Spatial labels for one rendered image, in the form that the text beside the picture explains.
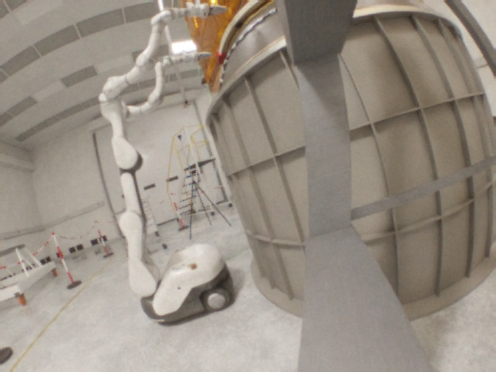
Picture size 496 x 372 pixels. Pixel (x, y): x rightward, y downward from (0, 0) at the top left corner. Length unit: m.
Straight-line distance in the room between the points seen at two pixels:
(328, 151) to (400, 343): 0.26
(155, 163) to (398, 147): 8.37
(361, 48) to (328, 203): 0.59
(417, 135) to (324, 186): 0.51
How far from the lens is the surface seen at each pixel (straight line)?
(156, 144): 8.78
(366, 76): 0.75
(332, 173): 0.32
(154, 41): 1.28
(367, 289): 0.21
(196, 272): 1.19
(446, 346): 0.91
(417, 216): 0.80
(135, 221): 1.32
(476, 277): 1.15
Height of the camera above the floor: 0.74
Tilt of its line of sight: 3 degrees down
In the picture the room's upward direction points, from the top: 19 degrees counter-clockwise
